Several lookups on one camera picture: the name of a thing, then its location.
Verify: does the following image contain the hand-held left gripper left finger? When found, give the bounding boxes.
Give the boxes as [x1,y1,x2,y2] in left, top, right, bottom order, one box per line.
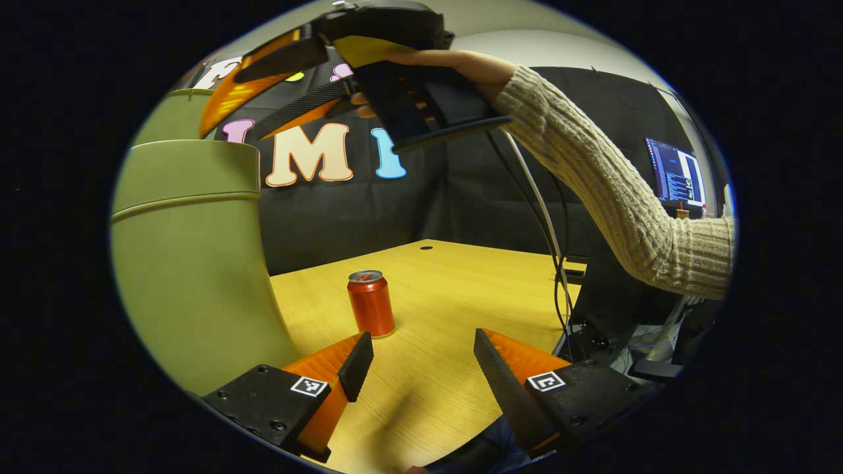
[201,331,375,463]

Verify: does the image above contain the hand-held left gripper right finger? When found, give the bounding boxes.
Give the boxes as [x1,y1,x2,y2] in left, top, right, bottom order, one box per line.
[473,328,659,460]

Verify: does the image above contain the red pop can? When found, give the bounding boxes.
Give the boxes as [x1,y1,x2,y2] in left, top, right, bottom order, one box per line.
[347,270,396,338]

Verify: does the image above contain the green desktop garbage bin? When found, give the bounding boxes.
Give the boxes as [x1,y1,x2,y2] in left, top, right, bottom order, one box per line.
[111,89,304,396]

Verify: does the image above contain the wooden desktop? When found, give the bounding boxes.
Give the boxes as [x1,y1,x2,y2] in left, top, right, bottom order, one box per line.
[269,239,587,473]

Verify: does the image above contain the person's blue trousers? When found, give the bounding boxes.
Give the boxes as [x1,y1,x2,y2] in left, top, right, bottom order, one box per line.
[425,415,528,473]

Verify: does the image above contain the black backdrop cloth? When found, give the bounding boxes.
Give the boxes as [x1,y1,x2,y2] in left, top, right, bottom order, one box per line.
[178,56,715,277]

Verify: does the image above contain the black equipment stand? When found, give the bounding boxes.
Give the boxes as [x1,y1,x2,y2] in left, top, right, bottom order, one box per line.
[563,250,709,386]

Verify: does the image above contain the computer monitor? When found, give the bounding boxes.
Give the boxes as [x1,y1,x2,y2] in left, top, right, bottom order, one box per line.
[644,137,707,210]

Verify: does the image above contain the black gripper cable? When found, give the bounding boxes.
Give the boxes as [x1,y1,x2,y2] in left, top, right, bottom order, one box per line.
[486,128,574,330]

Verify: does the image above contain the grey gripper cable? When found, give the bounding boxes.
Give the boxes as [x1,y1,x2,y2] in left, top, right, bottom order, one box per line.
[501,128,572,310]

